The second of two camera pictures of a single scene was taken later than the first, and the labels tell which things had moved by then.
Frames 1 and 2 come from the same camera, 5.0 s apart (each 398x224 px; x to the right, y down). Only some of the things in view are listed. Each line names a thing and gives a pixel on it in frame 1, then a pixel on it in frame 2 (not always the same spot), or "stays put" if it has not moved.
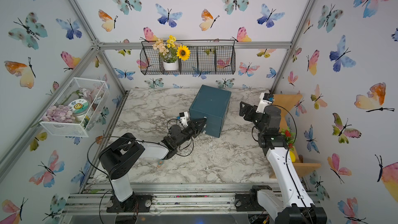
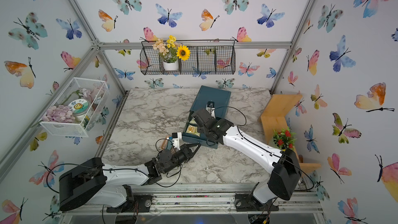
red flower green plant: [289, 137] stays put
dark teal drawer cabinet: [211, 103] stays put
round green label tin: [79, 106] stays put
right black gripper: [250, 109] → [199, 130]
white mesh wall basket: [73, 112] stays put
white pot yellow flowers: [170, 52] stays put
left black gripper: [192, 127] → [185, 153]
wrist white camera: [266, 99] → [210, 108]
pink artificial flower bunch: [60, 113] stays put
